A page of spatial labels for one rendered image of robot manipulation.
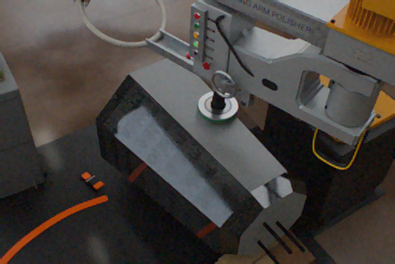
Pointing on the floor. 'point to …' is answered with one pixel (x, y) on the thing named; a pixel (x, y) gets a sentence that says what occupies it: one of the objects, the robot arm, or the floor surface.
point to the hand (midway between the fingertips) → (80, 1)
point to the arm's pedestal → (16, 140)
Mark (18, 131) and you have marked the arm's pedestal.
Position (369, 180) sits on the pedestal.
